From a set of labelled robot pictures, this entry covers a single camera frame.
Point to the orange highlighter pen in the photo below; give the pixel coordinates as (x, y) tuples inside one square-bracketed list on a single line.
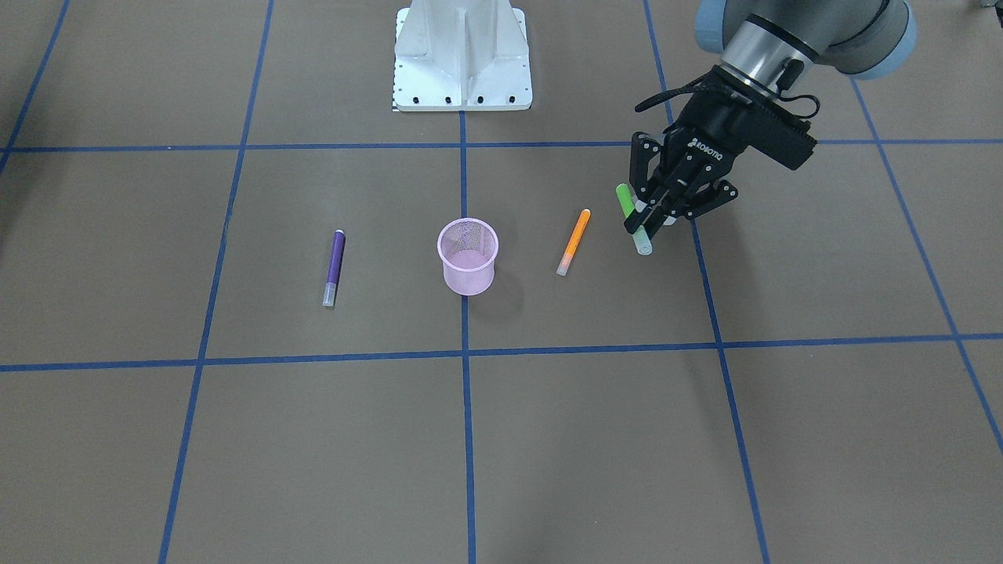
[(573, 242)]

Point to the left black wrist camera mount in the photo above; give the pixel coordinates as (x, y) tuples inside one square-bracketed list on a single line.
[(773, 132)]

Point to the pink mesh pen holder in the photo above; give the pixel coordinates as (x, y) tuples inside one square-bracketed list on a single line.
[(468, 248)]

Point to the purple highlighter pen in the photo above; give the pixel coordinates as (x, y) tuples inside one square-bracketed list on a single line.
[(334, 269)]

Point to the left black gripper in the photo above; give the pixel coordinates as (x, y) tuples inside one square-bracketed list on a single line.
[(711, 135)]

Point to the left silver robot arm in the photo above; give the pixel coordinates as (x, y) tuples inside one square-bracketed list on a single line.
[(765, 48)]

